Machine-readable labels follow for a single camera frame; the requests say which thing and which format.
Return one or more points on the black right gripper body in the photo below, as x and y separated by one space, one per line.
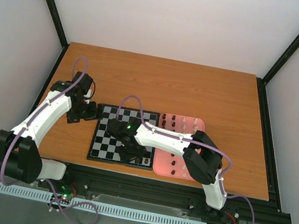
132 152

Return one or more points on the black aluminium frame rail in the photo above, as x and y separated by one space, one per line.
89 181

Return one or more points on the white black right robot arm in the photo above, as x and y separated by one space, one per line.
204 161

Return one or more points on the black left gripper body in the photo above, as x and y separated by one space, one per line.
82 111

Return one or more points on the black white chess board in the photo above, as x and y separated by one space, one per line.
114 142

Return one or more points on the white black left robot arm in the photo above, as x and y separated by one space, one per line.
19 148

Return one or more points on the light blue cable duct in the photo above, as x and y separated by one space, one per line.
103 208

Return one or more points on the pink plastic tray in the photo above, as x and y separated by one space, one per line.
162 158

